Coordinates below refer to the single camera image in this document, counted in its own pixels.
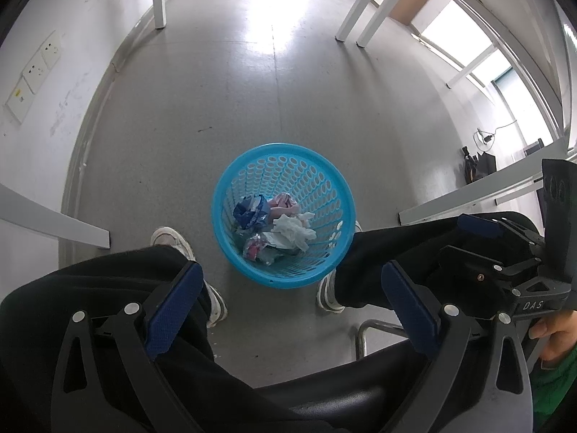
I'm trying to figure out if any person's white shoe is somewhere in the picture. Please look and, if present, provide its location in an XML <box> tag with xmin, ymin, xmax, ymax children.
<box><xmin>317</xmin><ymin>221</ymin><xmax>362</xmax><ymax>313</ymax></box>
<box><xmin>150</xmin><ymin>227</ymin><xmax>229</xmax><ymax>328</ymax></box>

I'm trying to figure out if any person's right forearm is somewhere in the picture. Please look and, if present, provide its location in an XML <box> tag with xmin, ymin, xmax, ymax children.
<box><xmin>531</xmin><ymin>346</ymin><xmax>577</xmax><ymax>421</ymax></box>

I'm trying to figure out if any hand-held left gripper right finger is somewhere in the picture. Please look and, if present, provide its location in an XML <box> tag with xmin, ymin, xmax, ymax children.
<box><xmin>380</xmin><ymin>261</ymin><xmax>536</xmax><ymax>433</ymax></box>

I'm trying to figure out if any blue plastic mesh basket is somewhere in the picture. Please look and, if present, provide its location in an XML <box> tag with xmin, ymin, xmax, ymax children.
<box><xmin>212</xmin><ymin>143</ymin><xmax>357</xmax><ymax>288</ymax></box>

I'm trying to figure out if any black bag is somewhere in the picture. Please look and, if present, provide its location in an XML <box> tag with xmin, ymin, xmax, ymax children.
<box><xmin>461</xmin><ymin>145</ymin><xmax>497</xmax><ymax>187</ymax></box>

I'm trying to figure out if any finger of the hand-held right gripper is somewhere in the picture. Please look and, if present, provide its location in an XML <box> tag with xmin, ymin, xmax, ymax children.
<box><xmin>439</xmin><ymin>246</ymin><xmax>542</xmax><ymax>319</ymax></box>
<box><xmin>457</xmin><ymin>214</ymin><xmax>542</xmax><ymax>246</ymax></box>

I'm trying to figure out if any person's right white shoe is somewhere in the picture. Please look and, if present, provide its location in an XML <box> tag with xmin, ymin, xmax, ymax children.
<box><xmin>317</xmin><ymin>221</ymin><xmax>362</xmax><ymax>313</ymax></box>

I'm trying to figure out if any person's right leg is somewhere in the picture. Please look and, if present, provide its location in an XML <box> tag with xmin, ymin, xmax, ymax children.
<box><xmin>216</xmin><ymin>211</ymin><xmax>546</xmax><ymax>433</ymax></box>

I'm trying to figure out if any black chair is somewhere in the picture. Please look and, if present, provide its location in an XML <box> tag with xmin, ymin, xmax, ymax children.
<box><xmin>252</xmin><ymin>319</ymin><xmax>411</xmax><ymax>433</ymax></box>

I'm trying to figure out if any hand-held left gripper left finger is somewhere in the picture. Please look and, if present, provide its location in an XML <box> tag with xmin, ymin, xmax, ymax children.
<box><xmin>51</xmin><ymin>261</ymin><xmax>204</xmax><ymax>433</ymax></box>

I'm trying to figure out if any person's right hand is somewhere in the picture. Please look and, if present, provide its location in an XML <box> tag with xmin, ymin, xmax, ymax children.
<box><xmin>529</xmin><ymin>311</ymin><xmax>577</xmax><ymax>364</ymax></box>

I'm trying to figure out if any thin wall cable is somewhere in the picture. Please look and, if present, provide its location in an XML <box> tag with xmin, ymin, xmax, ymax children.
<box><xmin>475</xmin><ymin>118</ymin><xmax>517</xmax><ymax>145</ymax></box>

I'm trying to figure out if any person's left white shoe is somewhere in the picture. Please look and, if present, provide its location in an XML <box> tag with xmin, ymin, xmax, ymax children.
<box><xmin>150</xmin><ymin>227</ymin><xmax>229</xmax><ymax>328</ymax></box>

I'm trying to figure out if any clear plastic wrap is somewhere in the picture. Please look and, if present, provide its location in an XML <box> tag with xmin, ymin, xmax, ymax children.
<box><xmin>252</xmin><ymin>232</ymin><xmax>291</xmax><ymax>266</ymax></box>

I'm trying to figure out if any blue wrapper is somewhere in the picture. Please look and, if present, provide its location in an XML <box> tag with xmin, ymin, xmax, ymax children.
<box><xmin>233</xmin><ymin>195</ymin><xmax>271</xmax><ymax>230</ymax></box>

